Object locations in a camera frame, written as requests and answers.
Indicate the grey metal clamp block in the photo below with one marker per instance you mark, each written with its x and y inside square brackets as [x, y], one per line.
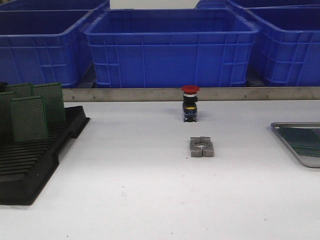
[201, 147]

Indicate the green board back left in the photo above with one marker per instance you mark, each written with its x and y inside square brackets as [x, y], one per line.
[21, 90]

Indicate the metal table edge rail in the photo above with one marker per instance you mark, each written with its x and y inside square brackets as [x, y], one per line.
[204, 94]

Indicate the blue left plastic crate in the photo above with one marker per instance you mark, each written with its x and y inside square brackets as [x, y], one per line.
[44, 46]

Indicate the silver metal tray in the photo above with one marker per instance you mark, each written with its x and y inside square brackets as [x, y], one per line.
[311, 162]

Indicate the black slotted board rack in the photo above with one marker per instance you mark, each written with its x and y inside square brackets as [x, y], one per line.
[26, 167]

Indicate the blue right plastic crate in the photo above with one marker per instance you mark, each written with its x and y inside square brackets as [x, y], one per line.
[286, 51]

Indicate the blue plastic crate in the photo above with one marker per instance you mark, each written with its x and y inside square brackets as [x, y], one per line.
[170, 48]
[44, 46]
[286, 51]

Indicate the green board left middle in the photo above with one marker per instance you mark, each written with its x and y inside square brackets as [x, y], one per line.
[6, 129]

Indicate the red emergency stop button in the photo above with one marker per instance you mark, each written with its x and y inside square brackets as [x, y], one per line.
[189, 103]

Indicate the blue far right crate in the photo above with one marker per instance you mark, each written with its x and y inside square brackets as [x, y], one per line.
[214, 4]

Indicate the green perforated circuit board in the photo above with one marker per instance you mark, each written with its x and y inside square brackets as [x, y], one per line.
[306, 151]

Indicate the green board middle row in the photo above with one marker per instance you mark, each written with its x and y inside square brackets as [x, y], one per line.
[29, 119]

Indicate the blue centre plastic crate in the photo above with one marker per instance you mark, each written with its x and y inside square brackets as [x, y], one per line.
[170, 48]

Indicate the green board back right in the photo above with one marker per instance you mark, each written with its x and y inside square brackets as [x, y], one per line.
[53, 101]

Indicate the blue far left crate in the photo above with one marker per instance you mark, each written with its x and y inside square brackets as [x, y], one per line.
[52, 5]

